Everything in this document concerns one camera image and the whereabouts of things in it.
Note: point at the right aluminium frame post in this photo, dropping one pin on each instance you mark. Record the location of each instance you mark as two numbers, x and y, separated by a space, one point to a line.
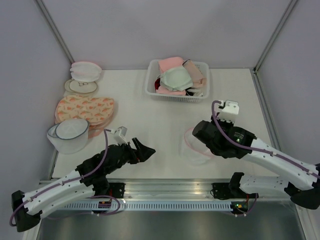
275 34

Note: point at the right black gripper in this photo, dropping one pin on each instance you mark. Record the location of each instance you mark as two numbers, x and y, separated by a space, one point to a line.
213 120

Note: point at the white bra in basket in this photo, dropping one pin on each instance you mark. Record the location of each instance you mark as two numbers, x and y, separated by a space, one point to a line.
195 92

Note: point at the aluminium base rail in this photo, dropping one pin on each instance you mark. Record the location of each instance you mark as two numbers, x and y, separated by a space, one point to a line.
165 188

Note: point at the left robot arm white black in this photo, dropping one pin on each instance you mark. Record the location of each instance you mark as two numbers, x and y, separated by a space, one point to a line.
87 180

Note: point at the left aluminium frame post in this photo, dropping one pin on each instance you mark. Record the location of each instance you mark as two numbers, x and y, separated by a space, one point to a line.
54 29

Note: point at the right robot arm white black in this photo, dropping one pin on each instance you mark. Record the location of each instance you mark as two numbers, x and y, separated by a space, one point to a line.
296 179

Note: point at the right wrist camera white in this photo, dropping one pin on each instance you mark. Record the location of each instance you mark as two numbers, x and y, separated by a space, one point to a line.
228 111

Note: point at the white mesh laundry bag pink zipper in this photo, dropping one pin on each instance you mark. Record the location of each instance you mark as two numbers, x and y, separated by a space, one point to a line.
193 151

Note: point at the beige bra in basket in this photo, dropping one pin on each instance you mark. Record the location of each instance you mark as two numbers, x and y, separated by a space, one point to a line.
197 77

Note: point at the pink laundry bag under stack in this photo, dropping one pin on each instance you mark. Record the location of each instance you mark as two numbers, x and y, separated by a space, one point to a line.
95 130

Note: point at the white slotted cable duct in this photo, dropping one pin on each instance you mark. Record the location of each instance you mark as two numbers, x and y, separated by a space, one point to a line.
219 206

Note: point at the aluminium frame post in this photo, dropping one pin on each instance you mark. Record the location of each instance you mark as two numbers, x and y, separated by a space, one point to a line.
275 34
54 29

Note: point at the white plastic perforated basket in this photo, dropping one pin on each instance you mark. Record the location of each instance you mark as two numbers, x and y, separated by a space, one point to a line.
153 73

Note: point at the pink bra in basket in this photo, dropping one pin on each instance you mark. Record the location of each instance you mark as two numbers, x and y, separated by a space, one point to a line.
165 65

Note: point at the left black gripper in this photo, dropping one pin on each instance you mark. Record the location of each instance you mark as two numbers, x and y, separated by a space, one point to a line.
136 156

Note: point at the grey-trimmed white mesh laundry bag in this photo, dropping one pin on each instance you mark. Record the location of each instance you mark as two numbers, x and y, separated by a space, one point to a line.
69 136

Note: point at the mint green bra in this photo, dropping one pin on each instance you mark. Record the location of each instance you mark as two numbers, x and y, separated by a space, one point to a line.
177 78

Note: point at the dark red black bra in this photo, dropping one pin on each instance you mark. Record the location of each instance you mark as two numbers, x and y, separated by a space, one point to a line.
157 85

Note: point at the carrot print laundry bag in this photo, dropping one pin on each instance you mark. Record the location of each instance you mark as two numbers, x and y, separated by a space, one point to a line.
95 110

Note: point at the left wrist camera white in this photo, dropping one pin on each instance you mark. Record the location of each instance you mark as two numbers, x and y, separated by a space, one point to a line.
119 135

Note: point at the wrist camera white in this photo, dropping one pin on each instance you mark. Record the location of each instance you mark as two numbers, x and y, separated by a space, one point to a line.
228 111
119 135

